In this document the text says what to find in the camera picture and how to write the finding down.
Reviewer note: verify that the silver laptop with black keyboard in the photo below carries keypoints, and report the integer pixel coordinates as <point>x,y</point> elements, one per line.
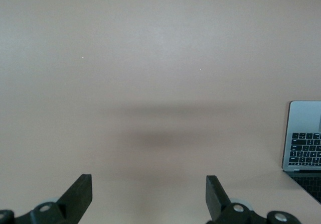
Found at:
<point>303,118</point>

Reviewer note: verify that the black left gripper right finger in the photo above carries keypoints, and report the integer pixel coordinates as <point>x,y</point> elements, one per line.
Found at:
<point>220,206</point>

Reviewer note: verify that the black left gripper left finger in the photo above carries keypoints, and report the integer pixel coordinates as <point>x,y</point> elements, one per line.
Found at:
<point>72,201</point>

